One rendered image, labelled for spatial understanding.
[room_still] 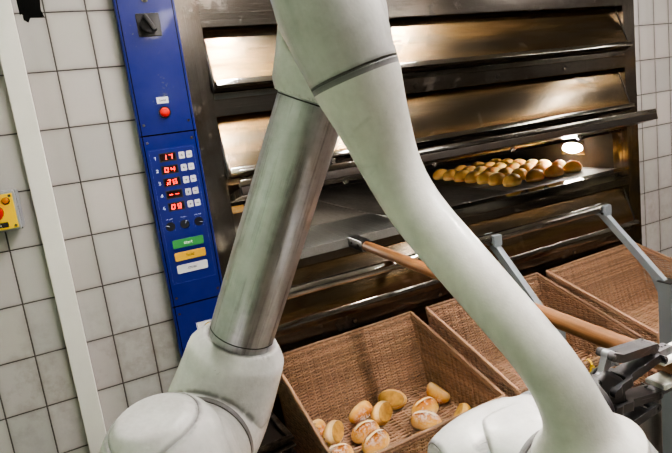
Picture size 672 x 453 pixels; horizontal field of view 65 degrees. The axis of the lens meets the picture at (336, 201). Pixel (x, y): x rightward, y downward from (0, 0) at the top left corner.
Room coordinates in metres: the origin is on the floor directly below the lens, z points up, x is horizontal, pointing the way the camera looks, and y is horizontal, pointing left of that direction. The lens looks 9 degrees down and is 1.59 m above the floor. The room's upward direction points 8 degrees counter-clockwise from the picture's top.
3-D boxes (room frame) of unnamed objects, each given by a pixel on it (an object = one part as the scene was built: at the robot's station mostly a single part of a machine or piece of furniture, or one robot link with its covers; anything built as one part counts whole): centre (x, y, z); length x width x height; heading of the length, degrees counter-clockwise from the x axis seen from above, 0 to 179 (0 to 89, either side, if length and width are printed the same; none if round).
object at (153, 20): (1.50, 0.44, 1.92); 0.06 x 0.04 x 0.11; 114
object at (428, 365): (1.49, -0.07, 0.72); 0.56 x 0.49 x 0.28; 115
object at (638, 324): (1.96, -1.16, 0.72); 0.56 x 0.49 x 0.28; 115
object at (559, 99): (1.97, -0.50, 1.54); 1.79 x 0.11 x 0.19; 114
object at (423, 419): (1.50, -0.19, 0.62); 0.10 x 0.07 x 0.05; 64
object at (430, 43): (1.97, -0.50, 1.80); 1.79 x 0.11 x 0.19; 114
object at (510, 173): (2.60, -0.86, 1.21); 0.61 x 0.48 x 0.06; 24
